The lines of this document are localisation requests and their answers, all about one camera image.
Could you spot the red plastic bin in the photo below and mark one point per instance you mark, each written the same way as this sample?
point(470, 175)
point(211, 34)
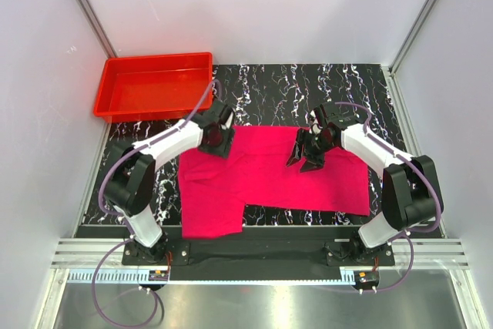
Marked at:
point(153, 87)

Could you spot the orange connector board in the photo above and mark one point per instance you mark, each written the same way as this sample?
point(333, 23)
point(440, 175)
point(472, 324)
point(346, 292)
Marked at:
point(159, 275)
point(368, 277)

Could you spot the white slotted cable duct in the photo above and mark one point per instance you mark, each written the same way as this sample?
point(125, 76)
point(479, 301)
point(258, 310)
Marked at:
point(141, 276)

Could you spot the left orange connector board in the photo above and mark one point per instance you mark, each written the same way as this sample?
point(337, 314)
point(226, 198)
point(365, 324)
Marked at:
point(159, 275)

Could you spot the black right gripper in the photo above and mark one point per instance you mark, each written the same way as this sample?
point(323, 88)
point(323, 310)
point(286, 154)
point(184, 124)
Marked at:
point(313, 162)

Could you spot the pink t shirt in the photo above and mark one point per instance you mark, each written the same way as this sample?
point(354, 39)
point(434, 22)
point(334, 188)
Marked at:
point(214, 191)

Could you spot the right orange connector board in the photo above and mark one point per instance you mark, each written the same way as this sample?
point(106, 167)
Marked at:
point(368, 277)

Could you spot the aluminium frame rail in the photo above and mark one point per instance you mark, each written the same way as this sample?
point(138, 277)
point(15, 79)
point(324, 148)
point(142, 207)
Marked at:
point(425, 254)

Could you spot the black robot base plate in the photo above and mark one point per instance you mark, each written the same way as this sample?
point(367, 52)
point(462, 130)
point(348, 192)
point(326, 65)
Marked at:
point(276, 269)

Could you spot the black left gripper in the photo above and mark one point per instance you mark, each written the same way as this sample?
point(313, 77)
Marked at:
point(223, 150)

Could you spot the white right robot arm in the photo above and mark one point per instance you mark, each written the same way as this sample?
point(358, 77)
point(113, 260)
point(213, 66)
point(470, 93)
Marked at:
point(411, 196)

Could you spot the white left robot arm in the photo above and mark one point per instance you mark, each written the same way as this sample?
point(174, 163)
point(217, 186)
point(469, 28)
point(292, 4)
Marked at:
point(131, 170)

